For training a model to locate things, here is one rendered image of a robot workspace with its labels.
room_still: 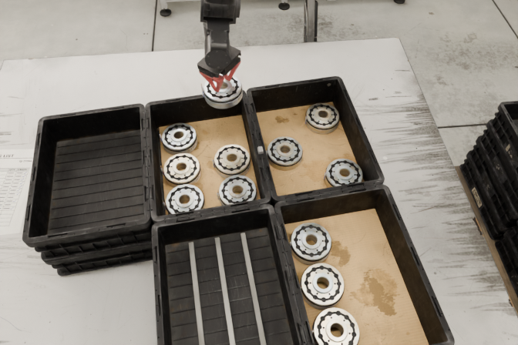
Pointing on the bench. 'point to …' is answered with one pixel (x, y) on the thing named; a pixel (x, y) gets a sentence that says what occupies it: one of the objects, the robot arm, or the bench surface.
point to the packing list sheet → (14, 188)
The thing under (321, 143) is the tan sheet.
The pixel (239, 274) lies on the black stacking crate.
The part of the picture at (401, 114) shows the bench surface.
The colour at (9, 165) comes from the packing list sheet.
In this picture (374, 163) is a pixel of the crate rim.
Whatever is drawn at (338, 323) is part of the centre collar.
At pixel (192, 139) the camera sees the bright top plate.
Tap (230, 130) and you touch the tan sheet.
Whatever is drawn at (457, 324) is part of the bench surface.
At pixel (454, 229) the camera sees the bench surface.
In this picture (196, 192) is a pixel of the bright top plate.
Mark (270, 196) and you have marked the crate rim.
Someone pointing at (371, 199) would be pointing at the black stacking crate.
